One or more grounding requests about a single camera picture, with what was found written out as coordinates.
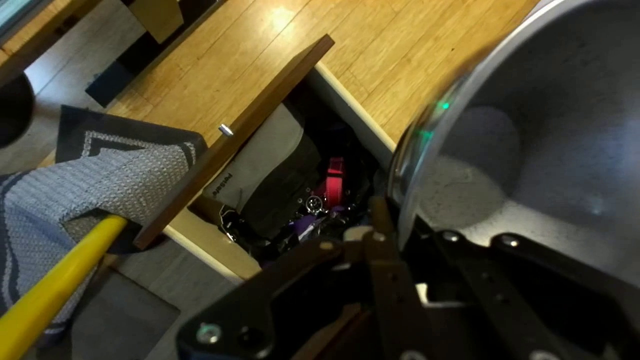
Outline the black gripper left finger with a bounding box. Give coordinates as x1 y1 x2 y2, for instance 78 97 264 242
174 195 435 360

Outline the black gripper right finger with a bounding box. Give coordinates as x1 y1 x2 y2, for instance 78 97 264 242
425 229 640 360

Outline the metallic dish pan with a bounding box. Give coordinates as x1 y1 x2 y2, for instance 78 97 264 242
387 0 640 291

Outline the purple item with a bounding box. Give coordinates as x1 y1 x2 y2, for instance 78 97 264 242
290 207 335 245

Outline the black fabric bag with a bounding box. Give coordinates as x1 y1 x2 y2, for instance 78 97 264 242
228 133 377 259

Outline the red tool in drawer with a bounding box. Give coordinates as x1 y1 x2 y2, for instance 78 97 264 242
322 155 350 207

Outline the grey flat pouch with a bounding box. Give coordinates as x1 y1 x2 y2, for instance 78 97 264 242
213 102 306 211

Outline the open wooden drawer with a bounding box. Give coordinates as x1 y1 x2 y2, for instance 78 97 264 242
132 33 402 284

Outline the yellow pole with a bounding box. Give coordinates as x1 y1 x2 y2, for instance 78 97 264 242
0 212 130 360

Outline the grey knit cloth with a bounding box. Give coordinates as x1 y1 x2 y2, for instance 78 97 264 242
0 140 204 336

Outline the dark patterned mat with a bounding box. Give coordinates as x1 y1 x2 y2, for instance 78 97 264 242
54 105 210 166

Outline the light wooden furniture leg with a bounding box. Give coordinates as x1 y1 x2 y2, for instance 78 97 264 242
128 0 186 46

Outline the round black object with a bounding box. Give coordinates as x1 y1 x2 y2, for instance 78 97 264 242
0 71 37 150

